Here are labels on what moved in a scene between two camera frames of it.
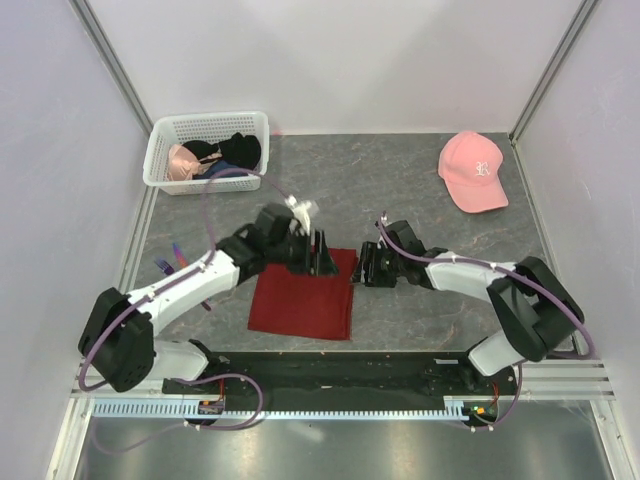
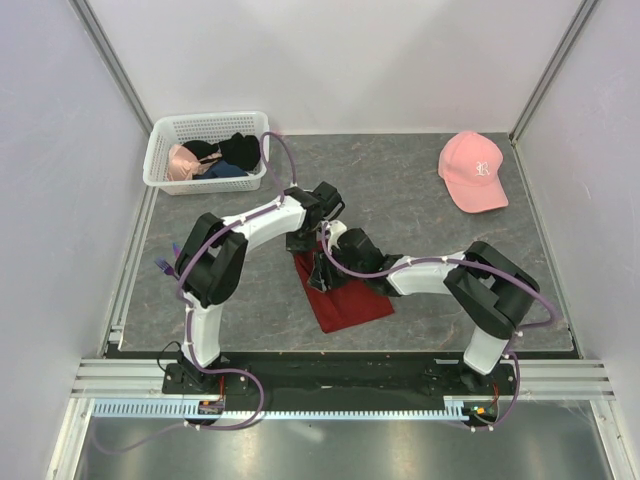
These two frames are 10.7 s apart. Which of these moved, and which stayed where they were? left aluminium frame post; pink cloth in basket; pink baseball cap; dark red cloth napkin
Moved: dark red cloth napkin
Stayed: left aluminium frame post; pink cloth in basket; pink baseball cap
